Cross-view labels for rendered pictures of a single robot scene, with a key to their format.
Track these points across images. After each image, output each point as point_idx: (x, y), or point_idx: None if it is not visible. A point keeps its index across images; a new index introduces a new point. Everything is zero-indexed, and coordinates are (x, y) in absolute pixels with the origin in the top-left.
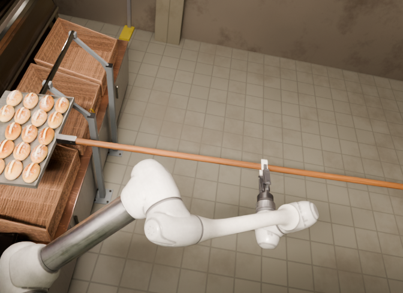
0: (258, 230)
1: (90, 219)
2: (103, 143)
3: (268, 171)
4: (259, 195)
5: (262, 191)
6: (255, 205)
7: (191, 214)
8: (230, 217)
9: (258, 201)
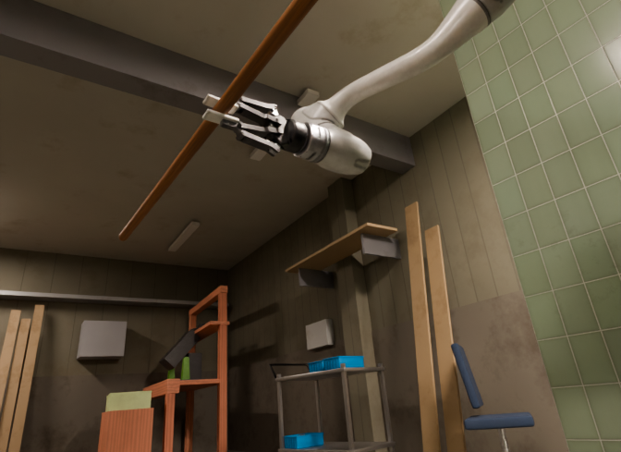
0: (359, 139)
1: None
2: None
3: (243, 103)
4: (298, 121)
5: (281, 126)
6: (313, 134)
7: None
8: (407, 54)
9: (306, 128)
